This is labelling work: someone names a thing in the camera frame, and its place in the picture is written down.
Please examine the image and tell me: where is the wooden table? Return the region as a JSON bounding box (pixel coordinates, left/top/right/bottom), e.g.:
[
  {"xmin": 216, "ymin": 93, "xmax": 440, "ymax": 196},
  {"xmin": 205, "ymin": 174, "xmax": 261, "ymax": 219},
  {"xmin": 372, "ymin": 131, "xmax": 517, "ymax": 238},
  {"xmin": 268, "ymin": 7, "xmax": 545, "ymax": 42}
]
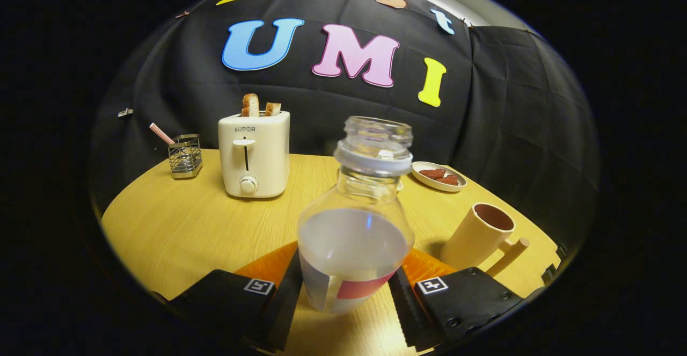
[{"xmin": 101, "ymin": 148, "xmax": 561, "ymax": 356}]

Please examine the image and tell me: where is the pink checked straw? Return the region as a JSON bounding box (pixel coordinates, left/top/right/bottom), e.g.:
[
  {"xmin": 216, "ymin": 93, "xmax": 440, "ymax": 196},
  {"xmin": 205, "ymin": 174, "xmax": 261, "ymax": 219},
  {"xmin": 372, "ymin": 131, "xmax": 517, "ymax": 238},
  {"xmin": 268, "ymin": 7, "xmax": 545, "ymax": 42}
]
[{"xmin": 149, "ymin": 123, "xmax": 176, "ymax": 146}]

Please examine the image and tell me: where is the cream cup with handle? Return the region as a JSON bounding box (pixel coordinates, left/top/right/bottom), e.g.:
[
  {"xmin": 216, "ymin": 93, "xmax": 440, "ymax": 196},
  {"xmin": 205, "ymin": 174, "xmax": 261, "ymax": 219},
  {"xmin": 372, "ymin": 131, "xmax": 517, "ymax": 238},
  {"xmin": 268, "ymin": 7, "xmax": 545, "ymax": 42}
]
[{"xmin": 440, "ymin": 202, "xmax": 530, "ymax": 278}]

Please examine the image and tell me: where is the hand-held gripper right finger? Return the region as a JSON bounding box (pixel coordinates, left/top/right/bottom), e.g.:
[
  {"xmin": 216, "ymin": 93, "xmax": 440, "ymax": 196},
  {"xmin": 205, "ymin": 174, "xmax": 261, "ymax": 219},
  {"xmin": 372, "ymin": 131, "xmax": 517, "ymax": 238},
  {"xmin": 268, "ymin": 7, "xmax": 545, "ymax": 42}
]
[{"xmin": 388, "ymin": 249, "xmax": 529, "ymax": 352}]

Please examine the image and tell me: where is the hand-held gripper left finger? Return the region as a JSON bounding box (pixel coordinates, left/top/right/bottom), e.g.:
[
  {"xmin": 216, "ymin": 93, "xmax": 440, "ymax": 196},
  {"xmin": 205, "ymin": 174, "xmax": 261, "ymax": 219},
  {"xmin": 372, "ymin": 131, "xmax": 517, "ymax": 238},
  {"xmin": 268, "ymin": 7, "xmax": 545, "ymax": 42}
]
[{"xmin": 161, "ymin": 241, "xmax": 304, "ymax": 352}]

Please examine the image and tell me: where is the cream toaster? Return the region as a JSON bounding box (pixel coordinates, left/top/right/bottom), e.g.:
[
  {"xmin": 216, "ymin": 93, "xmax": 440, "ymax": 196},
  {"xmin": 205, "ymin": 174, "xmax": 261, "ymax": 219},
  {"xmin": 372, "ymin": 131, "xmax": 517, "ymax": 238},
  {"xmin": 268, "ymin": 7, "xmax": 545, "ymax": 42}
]
[{"xmin": 218, "ymin": 110, "xmax": 291, "ymax": 199}]

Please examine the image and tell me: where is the metal wire basket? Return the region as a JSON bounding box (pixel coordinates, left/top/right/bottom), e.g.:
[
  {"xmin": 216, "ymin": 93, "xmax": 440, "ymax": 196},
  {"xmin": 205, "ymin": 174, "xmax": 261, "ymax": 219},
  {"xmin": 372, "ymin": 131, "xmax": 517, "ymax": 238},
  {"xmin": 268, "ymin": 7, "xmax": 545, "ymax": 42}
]
[{"xmin": 168, "ymin": 134, "xmax": 203, "ymax": 179}]

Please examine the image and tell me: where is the oval white plate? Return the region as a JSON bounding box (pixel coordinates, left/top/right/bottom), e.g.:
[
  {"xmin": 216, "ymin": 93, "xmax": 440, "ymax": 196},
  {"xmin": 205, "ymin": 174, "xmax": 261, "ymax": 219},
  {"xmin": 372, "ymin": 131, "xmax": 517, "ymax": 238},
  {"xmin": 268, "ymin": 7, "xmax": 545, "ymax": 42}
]
[{"xmin": 411, "ymin": 161, "xmax": 467, "ymax": 192}]

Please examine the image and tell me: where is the clear plastic juice bottle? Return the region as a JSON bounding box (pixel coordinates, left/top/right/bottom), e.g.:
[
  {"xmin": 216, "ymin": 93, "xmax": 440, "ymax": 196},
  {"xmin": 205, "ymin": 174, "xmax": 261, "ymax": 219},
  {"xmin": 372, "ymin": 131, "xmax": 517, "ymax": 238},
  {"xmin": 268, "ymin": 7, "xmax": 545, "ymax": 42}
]
[{"xmin": 298, "ymin": 116, "xmax": 415, "ymax": 314}]

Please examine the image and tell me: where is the black backdrop cloth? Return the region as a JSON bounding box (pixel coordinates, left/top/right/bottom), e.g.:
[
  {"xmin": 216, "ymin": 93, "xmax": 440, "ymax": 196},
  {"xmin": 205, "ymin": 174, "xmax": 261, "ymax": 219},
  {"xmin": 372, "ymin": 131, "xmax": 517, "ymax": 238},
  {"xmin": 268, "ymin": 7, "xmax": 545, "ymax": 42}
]
[{"xmin": 89, "ymin": 0, "xmax": 601, "ymax": 249}]

